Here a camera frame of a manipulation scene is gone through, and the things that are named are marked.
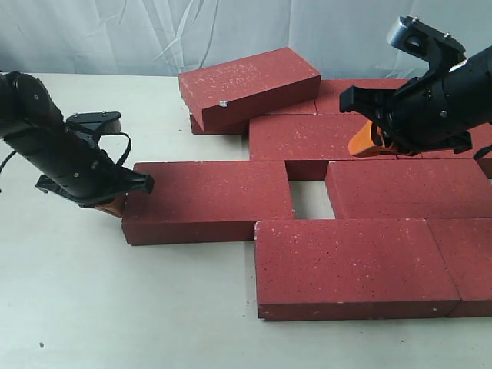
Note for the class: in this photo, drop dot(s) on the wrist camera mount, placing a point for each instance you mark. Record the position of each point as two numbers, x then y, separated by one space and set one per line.
93 125
439 50

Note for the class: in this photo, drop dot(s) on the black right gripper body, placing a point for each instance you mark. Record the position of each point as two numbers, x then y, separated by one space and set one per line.
432 113

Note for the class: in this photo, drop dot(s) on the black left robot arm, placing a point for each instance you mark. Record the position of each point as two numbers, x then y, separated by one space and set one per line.
26 103

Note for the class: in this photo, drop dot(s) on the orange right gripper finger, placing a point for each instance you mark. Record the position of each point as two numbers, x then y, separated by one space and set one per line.
370 142

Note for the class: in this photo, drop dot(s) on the red brick with white speck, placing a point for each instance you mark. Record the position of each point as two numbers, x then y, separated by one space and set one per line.
245 88

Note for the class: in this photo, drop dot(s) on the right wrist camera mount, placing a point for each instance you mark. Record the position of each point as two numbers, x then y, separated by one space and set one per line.
439 50

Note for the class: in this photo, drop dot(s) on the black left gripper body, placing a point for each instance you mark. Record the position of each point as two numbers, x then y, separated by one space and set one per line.
75 168

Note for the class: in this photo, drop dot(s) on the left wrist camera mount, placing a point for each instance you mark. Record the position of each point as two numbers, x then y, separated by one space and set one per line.
93 125

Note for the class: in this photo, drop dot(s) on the red brick front large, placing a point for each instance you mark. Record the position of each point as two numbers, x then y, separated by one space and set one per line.
336 269

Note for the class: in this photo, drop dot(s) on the red brick under tilted brick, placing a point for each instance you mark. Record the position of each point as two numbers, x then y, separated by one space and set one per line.
241 128

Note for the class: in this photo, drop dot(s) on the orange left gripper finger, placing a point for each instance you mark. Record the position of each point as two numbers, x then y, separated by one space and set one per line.
114 207

